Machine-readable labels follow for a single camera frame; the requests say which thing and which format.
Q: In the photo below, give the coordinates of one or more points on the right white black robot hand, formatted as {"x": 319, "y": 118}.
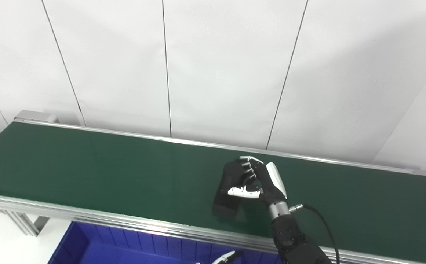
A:
{"x": 269, "y": 187}

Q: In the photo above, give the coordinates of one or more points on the aluminium conveyor leg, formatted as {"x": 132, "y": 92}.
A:
{"x": 25, "y": 223}

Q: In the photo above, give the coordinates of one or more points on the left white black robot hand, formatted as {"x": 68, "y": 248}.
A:
{"x": 222, "y": 259}

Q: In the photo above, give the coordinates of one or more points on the black cylinder block part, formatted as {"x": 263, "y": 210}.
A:
{"x": 229, "y": 176}

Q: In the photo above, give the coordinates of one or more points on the green conveyor belt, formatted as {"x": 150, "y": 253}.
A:
{"x": 106, "y": 220}
{"x": 106, "y": 172}

